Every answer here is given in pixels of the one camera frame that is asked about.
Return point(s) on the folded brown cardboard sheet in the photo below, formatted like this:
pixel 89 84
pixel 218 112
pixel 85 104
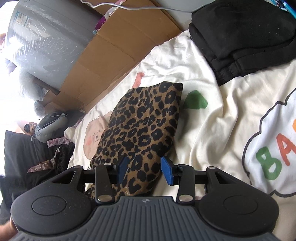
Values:
pixel 104 58

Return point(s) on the floral print garment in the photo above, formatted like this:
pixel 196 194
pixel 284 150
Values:
pixel 57 140

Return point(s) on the folded black clothes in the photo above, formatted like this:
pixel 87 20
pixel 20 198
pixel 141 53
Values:
pixel 231 34

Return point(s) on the white pillow in plastic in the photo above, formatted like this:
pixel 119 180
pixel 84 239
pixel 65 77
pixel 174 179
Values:
pixel 30 88

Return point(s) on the teddy bear toy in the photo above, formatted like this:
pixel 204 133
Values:
pixel 30 128

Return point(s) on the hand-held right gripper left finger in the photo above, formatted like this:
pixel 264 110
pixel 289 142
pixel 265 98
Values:
pixel 122 169

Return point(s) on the bear print bed sheet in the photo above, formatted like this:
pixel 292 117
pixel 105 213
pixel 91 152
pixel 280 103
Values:
pixel 219 129

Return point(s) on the black knit garment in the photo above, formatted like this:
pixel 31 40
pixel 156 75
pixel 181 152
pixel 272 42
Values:
pixel 62 157

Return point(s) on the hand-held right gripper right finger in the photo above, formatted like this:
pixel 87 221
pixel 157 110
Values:
pixel 166 170

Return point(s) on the small black cloth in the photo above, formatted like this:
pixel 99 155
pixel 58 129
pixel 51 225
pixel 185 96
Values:
pixel 74 117

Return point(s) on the purple printed pouch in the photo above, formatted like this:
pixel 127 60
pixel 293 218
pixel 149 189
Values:
pixel 101 20

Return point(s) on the leopard print pants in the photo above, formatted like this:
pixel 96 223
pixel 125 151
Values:
pixel 138 125

